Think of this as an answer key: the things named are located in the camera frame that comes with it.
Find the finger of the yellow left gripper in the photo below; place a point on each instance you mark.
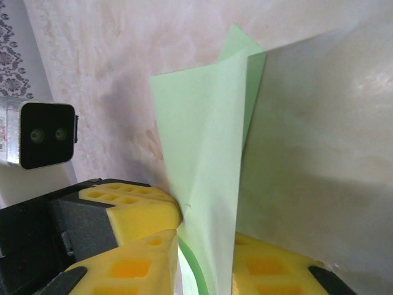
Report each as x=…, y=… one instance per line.
x=144, y=221
x=122, y=193

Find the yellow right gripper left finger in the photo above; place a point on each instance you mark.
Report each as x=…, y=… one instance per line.
x=129, y=267

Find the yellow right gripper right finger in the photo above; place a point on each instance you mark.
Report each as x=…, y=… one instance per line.
x=270, y=270

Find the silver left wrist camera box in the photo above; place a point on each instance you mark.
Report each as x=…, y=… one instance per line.
x=46, y=135

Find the aluminium profile frame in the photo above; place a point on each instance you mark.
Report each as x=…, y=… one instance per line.
x=46, y=77

